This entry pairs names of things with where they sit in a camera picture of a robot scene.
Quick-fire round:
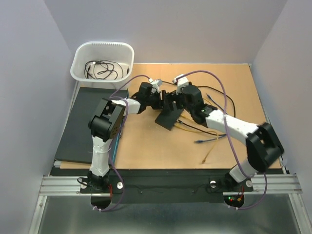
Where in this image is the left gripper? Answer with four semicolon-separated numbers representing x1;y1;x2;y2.
145;90;170;110

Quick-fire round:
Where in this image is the small black network switch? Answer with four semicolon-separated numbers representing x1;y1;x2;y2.
155;108;184;131

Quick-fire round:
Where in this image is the blue ethernet cable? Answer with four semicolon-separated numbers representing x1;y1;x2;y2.
194;93;226;144

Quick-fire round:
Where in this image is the long black ethernet cable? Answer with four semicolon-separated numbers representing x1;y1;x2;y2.
162;81;236;137

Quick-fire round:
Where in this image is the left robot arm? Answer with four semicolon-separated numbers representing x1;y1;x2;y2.
85;79;164;192

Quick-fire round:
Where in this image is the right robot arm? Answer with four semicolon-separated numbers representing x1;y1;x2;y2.
164;84;284;190

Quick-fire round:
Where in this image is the white plastic bin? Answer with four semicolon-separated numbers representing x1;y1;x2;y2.
70;41;135;90

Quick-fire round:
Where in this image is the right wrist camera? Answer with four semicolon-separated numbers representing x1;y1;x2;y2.
173;74;189;95

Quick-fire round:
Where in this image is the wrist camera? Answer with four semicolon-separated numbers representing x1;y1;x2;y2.
148;78;162;93
173;74;189;95

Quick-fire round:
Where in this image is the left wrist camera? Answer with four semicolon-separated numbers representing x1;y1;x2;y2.
148;78;162;93

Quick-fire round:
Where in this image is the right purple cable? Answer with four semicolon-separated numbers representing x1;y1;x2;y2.
174;70;268;210

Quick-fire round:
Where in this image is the purple cable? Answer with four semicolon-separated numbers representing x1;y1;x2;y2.
174;70;268;210
91;75;152;212

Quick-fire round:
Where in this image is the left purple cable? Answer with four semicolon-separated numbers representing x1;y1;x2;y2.
91;75;152;212

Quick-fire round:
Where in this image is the short yellow ethernet cable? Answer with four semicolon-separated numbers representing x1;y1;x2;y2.
201;133;219;164

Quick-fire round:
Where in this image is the black cable in bin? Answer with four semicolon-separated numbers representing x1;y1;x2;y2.
84;60;130;80

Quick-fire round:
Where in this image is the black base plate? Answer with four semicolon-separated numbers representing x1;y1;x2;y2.
50;168;253;208

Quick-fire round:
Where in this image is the large black rack switch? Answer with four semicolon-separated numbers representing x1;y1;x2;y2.
55;87;114;164

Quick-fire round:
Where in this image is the aluminium rail frame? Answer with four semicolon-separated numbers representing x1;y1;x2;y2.
29;169;311;234

